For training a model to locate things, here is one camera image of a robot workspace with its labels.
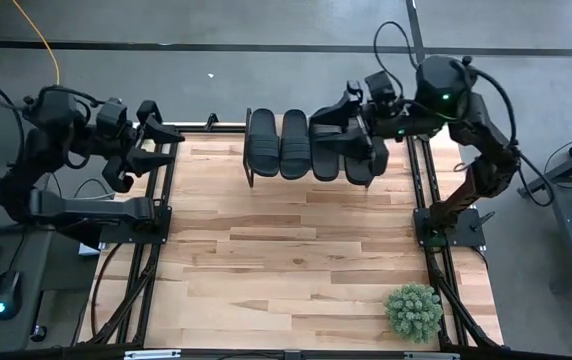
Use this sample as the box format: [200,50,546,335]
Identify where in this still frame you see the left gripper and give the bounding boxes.
[83,99,186,194]

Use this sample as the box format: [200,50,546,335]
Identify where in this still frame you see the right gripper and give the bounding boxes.
[309,82,410,177]

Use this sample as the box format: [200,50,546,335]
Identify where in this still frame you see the black rubber slide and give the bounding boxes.
[343,144,390,187]
[310,122,342,183]
[245,108,281,179]
[279,108,313,181]

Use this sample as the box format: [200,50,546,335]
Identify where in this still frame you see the black slippers on rack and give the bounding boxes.
[242,107,385,190]

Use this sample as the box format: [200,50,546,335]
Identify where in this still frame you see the black floor strip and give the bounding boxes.
[404,0,426,64]

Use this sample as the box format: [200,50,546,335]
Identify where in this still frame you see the grey computer desk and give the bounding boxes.
[0,224,103,357]

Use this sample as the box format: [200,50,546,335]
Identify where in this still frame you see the green potted plant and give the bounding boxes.
[383,283,444,345]

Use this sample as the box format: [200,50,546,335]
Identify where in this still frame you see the black computer mouse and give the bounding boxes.
[0,269,24,321]

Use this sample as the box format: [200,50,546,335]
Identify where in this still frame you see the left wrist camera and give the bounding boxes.
[94,97,130,140]

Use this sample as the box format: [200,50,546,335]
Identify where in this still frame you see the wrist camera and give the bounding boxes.
[94,97,130,140]
[364,69,398,107]

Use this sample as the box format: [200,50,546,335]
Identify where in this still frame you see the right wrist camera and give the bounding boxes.
[364,69,398,107]

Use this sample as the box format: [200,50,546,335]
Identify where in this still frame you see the white cable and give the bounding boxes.
[72,176,117,201]

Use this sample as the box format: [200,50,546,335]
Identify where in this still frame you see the black camera cable loop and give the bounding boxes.
[372,20,420,97]

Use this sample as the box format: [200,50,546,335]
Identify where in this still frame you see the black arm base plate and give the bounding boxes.
[413,207,487,249]
[99,205,173,246]

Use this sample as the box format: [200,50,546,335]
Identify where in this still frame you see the thick yellow floor cable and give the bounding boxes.
[10,0,62,86]

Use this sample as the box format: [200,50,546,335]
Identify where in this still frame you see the brown cable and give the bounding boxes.
[89,242,123,337]

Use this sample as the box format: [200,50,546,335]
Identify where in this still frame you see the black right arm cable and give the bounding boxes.
[468,66,556,208]

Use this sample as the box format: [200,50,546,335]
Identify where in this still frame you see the silver metal bracket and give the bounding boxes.
[124,349,182,360]
[404,352,461,360]

